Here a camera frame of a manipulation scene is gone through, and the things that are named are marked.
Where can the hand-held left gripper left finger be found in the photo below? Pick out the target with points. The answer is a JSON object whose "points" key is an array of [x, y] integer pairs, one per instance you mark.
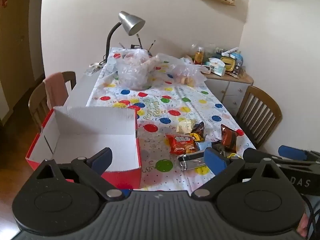
{"points": [[96, 165]]}

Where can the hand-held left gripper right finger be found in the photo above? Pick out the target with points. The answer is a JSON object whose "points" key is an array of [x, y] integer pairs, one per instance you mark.
{"points": [[215, 161]]}

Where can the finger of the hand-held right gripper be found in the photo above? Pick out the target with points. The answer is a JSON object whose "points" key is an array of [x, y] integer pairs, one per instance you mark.
{"points": [[292, 152], [250, 153]]}

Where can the light blue snack packet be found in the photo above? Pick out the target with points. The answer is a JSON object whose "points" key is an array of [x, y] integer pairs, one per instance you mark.
{"points": [[202, 145]]}

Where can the black silver snack packet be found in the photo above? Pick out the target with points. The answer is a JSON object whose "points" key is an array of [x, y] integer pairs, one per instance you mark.
{"points": [[190, 163]]}

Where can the copper brown snack packet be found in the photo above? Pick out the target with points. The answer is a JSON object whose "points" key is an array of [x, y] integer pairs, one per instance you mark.
{"points": [[228, 138]]}

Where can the red cardboard box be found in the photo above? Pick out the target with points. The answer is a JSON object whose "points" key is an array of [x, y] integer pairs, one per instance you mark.
{"points": [[82, 140]]}

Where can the dark glossy snack packet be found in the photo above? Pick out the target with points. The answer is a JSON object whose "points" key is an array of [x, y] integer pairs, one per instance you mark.
{"points": [[198, 128]]}

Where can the red snack packet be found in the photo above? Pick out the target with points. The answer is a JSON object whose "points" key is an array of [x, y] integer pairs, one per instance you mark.
{"points": [[181, 145]]}

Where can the pale yellow snack packet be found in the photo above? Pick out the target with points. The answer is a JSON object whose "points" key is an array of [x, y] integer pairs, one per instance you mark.
{"points": [[185, 125]]}

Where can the person's right hand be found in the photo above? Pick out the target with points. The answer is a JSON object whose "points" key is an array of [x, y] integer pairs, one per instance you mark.
{"points": [[302, 226]]}

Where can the small yellow snack packet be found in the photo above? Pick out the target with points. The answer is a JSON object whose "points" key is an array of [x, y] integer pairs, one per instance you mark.
{"points": [[196, 137]]}

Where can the wooden chair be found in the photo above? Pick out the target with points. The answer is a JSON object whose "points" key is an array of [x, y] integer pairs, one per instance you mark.
{"points": [[71, 77], [262, 97]]}

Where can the white cabinet with wooden top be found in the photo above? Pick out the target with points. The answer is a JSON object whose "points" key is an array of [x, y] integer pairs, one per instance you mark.
{"points": [[232, 92]]}

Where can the polka dot tablecloth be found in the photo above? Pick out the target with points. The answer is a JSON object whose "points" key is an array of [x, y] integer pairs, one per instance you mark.
{"points": [[160, 105]]}

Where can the pink towel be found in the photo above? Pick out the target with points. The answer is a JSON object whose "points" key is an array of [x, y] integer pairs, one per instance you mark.
{"points": [[56, 90]]}

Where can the tissue box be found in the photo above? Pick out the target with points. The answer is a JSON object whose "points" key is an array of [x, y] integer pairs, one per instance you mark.
{"points": [[217, 67]]}

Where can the yellow box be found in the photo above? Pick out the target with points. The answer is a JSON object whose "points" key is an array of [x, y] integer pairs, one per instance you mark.
{"points": [[228, 63]]}

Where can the blue box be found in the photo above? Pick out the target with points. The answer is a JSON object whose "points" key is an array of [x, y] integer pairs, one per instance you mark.
{"points": [[238, 60]]}

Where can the clear plastic bag with pastries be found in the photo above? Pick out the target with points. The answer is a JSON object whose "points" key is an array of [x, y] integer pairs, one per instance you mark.
{"points": [[185, 70]]}

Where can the small white clutter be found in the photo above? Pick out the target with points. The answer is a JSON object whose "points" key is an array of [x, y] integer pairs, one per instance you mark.
{"points": [[93, 68]]}

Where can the large clear plastic bag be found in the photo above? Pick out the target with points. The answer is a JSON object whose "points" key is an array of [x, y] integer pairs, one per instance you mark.
{"points": [[132, 72]]}

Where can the orange bottle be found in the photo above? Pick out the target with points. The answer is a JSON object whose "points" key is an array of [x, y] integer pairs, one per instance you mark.
{"points": [[199, 56]]}

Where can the wooden door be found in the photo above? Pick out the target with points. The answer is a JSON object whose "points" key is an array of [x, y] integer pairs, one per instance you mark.
{"points": [[17, 42]]}

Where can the silver desk lamp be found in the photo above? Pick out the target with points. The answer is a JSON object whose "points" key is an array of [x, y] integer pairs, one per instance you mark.
{"points": [[130, 22]]}

